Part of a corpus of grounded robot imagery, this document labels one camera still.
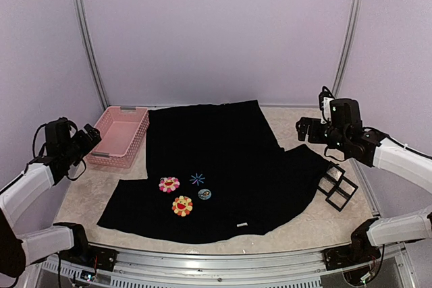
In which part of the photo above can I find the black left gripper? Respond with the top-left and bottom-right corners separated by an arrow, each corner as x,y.
63,123 -> 101,166

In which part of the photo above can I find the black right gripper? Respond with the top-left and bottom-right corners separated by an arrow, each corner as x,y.
296,116 -> 349,152

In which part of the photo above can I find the black display box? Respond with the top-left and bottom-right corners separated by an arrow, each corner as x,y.
318,162 -> 348,198
320,176 -> 358,212

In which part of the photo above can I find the black t-shirt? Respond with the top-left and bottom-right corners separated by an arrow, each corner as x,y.
98,100 -> 329,244

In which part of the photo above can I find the round blue pin badge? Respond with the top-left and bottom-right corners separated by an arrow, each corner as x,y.
198,189 -> 212,200

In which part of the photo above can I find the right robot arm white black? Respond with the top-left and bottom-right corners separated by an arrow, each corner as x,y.
296,95 -> 431,269

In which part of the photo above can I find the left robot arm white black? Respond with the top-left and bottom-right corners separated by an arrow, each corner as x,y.
1,117 -> 101,279

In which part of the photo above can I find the pink yellow flower brooch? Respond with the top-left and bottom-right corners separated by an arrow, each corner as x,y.
159,177 -> 180,194

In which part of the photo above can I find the orange yellow flower brooch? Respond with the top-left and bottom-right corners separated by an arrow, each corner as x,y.
171,196 -> 193,217

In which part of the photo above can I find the pink plastic basket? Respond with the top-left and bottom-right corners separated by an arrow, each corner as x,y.
86,106 -> 149,169

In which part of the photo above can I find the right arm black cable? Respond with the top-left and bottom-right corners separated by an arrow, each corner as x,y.
323,146 -> 347,163

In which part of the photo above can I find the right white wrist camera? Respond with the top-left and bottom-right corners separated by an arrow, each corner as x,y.
319,86 -> 335,124

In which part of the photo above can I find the front aluminium rail base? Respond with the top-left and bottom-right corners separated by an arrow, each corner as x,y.
23,230 -> 416,288

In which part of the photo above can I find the right aluminium frame post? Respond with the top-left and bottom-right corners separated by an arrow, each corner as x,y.
331,0 -> 362,96

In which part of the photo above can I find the aluminium frame post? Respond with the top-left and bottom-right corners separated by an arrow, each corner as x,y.
331,0 -> 362,96
73,0 -> 109,109

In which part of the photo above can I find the left aluminium frame post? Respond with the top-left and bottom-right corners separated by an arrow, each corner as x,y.
73,0 -> 109,109

